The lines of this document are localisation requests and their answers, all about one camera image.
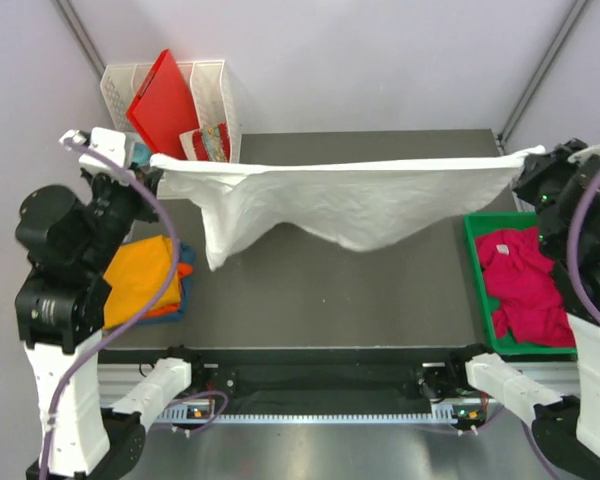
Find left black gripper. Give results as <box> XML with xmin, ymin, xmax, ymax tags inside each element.
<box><xmin>80</xmin><ymin>159</ymin><xmax>160</xmax><ymax>272</ymax></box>

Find white t shirt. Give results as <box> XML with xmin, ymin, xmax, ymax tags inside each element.
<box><xmin>151</xmin><ymin>145</ymin><xmax>546</xmax><ymax>270</ymax></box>

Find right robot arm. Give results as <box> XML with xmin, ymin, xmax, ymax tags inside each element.
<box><xmin>445</xmin><ymin>139</ymin><xmax>600</xmax><ymax>479</ymax></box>

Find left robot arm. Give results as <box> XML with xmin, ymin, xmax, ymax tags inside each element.
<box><xmin>15</xmin><ymin>173</ymin><xmax>207</xmax><ymax>479</ymax></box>

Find light blue headphones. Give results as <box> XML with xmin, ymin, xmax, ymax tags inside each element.
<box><xmin>130</xmin><ymin>143</ymin><xmax>152</xmax><ymax>167</ymax></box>

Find green plastic bin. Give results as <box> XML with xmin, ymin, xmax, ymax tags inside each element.
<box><xmin>464</xmin><ymin>212</ymin><xmax>575</xmax><ymax>356</ymax></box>

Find red plastic folder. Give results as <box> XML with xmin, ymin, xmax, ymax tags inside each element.
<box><xmin>126</xmin><ymin>49</ymin><xmax>200</xmax><ymax>160</ymax></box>

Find red patterned booklet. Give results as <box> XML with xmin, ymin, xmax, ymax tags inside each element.
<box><xmin>179</xmin><ymin>123</ymin><xmax>231</xmax><ymax>163</ymax></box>

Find pink t shirt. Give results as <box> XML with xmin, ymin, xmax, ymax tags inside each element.
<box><xmin>475</xmin><ymin>227</ymin><xmax>575</xmax><ymax>348</ymax></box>

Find white file organizer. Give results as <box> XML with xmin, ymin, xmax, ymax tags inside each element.
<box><xmin>99</xmin><ymin>60</ymin><xmax>243</xmax><ymax>201</ymax></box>

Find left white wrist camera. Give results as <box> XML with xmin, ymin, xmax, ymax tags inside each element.
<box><xmin>59</xmin><ymin>127</ymin><xmax>134</xmax><ymax>175</ymax></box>

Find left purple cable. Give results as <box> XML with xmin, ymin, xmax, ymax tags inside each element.
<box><xmin>38</xmin><ymin>137</ymin><xmax>182</xmax><ymax>480</ymax></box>

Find purple cable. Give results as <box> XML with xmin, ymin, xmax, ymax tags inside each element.
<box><xmin>522</xmin><ymin>149</ymin><xmax>600</xmax><ymax>480</ymax></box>
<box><xmin>38</xmin><ymin>137</ymin><xmax>182</xmax><ymax>480</ymax></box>

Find aluminium frame rail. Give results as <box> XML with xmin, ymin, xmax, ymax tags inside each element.
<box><xmin>494</xmin><ymin>0</ymin><xmax>593</xmax><ymax>152</ymax></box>

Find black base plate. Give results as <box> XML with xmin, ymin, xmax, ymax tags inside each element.
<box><xmin>179</xmin><ymin>347</ymin><xmax>481</xmax><ymax>414</ymax></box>

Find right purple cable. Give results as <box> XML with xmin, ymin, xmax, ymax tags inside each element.
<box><xmin>522</xmin><ymin>149</ymin><xmax>600</xmax><ymax>480</ymax></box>

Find white cable duct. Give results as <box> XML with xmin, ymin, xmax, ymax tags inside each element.
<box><xmin>159</xmin><ymin>404</ymin><xmax>486</xmax><ymax>426</ymax></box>

